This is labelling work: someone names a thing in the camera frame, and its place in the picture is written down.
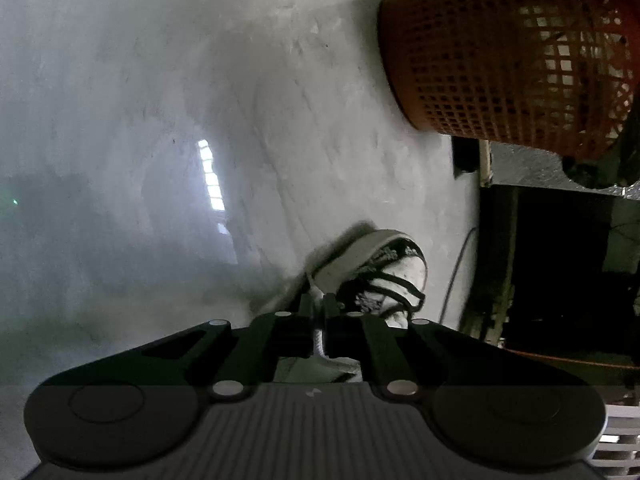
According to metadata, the white oil radiator heater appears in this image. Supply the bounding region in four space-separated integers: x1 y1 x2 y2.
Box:
592 402 640 480

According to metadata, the black power cable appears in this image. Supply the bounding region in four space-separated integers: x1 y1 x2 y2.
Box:
440 227 479 324

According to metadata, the black shoelace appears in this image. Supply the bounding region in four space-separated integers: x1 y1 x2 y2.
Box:
345 260 426 317

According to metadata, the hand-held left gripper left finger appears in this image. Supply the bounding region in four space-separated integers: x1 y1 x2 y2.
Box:
34 293 317 402

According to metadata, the white and black sneaker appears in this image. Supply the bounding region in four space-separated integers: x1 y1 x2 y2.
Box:
305 222 430 383

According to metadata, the white shoelace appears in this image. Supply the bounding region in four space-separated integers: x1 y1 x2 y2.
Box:
307 280 331 361

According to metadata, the silver cabinet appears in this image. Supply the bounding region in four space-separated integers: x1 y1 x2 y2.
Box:
452 137 640 361

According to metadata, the brown plastic wastebasket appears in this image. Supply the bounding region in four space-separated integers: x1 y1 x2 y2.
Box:
377 0 640 161

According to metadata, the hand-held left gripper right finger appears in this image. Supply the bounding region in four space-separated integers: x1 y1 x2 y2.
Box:
323 293 592 404

